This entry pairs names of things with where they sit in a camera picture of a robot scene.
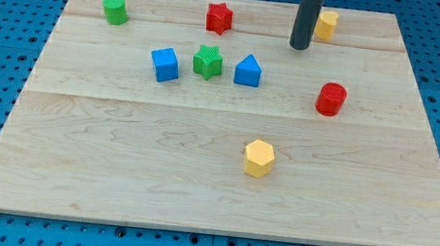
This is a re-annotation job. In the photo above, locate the green star block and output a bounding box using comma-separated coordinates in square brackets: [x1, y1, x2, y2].
[192, 45, 223, 81]

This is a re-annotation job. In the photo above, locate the red star block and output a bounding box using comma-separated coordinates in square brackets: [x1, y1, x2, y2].
[205, 2, 233, 36]

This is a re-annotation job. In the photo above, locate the light wooden board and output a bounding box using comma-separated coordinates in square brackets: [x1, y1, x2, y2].
[0, 0, 440, 246]

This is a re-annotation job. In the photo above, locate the yellow hexagon block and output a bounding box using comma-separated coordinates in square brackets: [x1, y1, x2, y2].
[243, 139, 275, 178]

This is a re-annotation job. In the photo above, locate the blue triangle block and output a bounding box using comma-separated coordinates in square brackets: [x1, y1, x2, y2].
[233, 54, 262, 87]

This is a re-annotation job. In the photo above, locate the blue cube block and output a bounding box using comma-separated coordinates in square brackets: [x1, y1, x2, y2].
[151, 47, 179, 82]

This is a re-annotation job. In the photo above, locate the red cylinder block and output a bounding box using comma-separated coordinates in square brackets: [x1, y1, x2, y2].
[315, 82, 348, 116]

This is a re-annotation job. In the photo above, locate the yellow heart block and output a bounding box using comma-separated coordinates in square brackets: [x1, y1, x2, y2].
[315, 11, 339, 41]

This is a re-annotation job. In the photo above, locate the green cylinder block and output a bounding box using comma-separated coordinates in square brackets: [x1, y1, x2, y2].
[102, 0, 129, 25]

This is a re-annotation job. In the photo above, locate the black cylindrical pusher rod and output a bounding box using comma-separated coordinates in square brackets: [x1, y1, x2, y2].
[289, 0, 324, 51]

